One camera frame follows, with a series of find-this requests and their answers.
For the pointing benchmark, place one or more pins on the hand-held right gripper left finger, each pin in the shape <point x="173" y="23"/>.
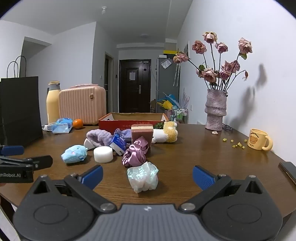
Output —
<point x="93" y="177"/>

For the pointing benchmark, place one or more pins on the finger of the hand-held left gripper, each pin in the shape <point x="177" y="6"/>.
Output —
<point x="13" y="150"/>
<point x="44" y="161"/>

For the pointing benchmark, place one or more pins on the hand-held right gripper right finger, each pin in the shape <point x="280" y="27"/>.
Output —
<point x="203" y="177"/>

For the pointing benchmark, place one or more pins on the white round sponge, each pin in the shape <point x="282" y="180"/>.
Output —
<point x="103" y="154"/>

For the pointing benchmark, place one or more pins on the blue plush toy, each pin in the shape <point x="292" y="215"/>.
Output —
<point x="74" y="154"/>

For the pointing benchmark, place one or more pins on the white wedge sponge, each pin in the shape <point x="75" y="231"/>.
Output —
<point x="88" y="144"/>

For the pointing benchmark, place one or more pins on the purple fluffy towel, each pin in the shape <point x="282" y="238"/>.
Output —
<point x="99" y="138"/>

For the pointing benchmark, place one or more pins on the blue handkerchief tissue pack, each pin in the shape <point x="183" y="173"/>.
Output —
<point x="118" y="142"/>

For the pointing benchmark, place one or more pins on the purple satin scrunchie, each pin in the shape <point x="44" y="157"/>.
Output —
<point x="134" y="155"/>

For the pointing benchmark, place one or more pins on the white iridescent scrunchie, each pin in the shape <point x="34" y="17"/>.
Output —
<point x="142" y="177"/>

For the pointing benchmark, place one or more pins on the red cardboard box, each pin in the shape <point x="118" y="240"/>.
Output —
<point x="111" y="124"/>

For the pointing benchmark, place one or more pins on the pale blue plastic pack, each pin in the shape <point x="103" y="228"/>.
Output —
<point x="60" y="128"/>

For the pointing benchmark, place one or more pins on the black paper bag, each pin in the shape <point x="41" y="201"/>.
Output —
<point x="20" y="111"/>

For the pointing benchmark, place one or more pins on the scattered yellow crumbs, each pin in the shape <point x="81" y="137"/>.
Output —
<point x="239" y="144"/>

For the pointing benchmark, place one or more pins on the orange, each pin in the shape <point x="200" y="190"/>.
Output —
<point x="78" y="124"/>

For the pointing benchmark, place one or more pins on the black eyeglasses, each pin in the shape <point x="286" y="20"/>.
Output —
<point x="227" y="128"/>

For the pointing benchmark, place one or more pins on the white and yellow plush toy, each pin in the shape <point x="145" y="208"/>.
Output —
<point x="167" y="134"/>

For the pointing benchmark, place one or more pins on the yellow thermos bottle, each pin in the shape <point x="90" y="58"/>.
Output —
<point x="53" y="104"/>

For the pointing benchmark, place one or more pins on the yellow bear mug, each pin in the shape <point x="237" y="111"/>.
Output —
<point x="256" y="140"/>

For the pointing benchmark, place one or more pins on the pink ribbed suitcase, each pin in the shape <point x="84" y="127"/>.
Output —
<point x="81" y="106"/>

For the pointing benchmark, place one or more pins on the white utility cart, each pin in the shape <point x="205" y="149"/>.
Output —
<point x="180" y="114"/>

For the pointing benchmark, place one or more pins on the purple ceramic vase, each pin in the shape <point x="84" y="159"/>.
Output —
<point x="215" y="109"/>

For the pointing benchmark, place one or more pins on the purple feather bundle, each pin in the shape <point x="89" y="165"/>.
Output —
<point x="185" y="98"/>

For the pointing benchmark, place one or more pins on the blue and yellow bags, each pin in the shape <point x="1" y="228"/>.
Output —
<point x="167" y="102"/>

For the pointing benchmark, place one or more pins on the black phone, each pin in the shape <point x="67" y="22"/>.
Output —
<point x="289" y="171"/>

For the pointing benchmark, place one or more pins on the brown cardboard box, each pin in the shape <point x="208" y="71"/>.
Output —
<point x="153" y="106"/>

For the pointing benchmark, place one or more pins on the dark entrance door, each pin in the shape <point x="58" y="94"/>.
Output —
<point x="135" y="92"/>

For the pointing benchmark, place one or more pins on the side room door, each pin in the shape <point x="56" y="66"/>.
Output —
<point x="108" y="83"/>

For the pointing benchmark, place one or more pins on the bunch of dried pink roses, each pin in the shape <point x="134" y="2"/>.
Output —
<point x="209" y="74"/>

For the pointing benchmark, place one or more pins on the grey refrigerator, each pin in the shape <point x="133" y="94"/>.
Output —
<point x="165" y="81"/>

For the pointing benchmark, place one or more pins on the hanging folded umbrella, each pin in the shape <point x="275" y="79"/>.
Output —
<point x="177" y="75"/>

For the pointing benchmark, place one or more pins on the white paper notice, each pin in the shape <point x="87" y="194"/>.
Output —
<point x="132" y="76"/>

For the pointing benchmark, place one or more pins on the clear plastic bag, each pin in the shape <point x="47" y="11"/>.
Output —
<point x="166" y="64"/>

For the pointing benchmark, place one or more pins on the yellow box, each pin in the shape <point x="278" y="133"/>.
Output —
<point x="170" y="51"/>

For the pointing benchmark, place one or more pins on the white wall panel box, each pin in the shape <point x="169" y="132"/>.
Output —
<point x="186" y="49"/>

